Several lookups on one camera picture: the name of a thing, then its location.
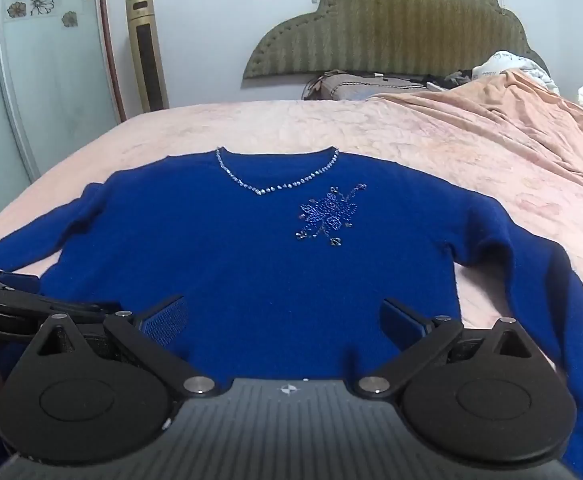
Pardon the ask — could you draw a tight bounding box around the white duvet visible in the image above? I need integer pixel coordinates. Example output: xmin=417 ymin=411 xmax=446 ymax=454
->
xmin=471 ymin=50 xmax=562 ymax=96

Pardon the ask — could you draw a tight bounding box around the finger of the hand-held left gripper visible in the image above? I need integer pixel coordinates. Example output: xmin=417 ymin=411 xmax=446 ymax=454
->
xmin=0 ymin=261 xmax=40 ymax=295
xmin=0 ymin=287 xmax=122 ymax=343

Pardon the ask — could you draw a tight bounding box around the blue beaded sweater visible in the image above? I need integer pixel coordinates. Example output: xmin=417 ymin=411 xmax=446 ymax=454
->
xmin=0 ymin=146 xmax=583 ymax=480

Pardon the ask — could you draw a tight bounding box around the olive padded headboard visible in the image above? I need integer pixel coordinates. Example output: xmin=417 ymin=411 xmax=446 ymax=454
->
xmin=242 ymin=0 xmax=549 ymax=93

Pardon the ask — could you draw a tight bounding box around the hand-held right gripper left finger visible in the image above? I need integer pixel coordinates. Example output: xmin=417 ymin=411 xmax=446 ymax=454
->
xmin=24 ymin=296 xmax=217 ymax=402

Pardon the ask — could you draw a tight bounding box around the dark cloth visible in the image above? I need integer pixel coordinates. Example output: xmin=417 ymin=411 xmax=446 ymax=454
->
xmin=425 ymin=71 xmax=472 ymax=92

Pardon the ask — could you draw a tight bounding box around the gold tower fan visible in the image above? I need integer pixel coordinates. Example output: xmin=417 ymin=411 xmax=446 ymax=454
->
xmin=125 ymin=0 xmax=169 ymax=113

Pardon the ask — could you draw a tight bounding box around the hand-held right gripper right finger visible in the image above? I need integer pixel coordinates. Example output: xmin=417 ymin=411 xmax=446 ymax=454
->
xmin=355 ymin=298 xmax=542 ymax=402

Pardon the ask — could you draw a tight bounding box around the flower-print wardrobe sliding door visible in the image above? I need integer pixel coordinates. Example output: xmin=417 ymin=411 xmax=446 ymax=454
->
xmin=0 ymin=0 xmax=124 ymax=241

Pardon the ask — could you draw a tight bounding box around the pink blanket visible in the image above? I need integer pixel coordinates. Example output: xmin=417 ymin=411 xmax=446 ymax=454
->
xmin=0 ymin=67 xmax=583 ymax=376

